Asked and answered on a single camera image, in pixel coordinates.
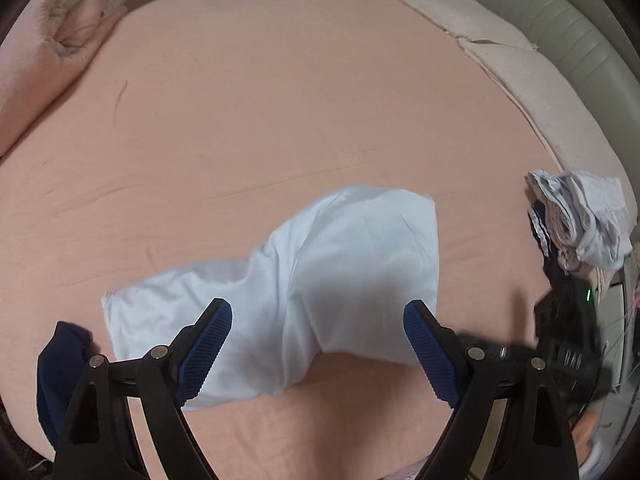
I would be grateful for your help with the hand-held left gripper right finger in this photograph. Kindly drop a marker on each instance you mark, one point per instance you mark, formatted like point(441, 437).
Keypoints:
point(435, 360)

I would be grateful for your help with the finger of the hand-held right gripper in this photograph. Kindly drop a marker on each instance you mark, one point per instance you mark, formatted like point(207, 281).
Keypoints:
point(510, 342)

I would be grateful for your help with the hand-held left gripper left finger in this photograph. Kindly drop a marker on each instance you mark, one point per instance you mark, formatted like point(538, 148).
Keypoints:
point(205, 355)

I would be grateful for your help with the stack of clothes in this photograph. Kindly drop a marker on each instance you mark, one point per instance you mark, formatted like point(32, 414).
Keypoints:
point(595, 225)

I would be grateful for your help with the navy shorts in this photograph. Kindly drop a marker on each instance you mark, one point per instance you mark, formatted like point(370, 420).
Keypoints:
point(60, 360)

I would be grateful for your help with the white t-shirt with navy trim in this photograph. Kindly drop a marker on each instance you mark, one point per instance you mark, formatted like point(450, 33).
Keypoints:
point(325, 260)

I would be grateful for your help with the person's right forearm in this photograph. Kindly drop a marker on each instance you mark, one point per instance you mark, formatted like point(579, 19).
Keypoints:
point(587, 430)

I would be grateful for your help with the bed with pink sheet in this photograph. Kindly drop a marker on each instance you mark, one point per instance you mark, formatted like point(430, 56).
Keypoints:
point(250, 110)

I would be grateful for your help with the cream padded headboard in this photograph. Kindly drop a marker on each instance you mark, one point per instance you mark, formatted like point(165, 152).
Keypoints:
point(575, 20)

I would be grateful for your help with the rolled pink quilt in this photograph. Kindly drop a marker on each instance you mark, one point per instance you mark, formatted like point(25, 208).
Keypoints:
point(35, 50)

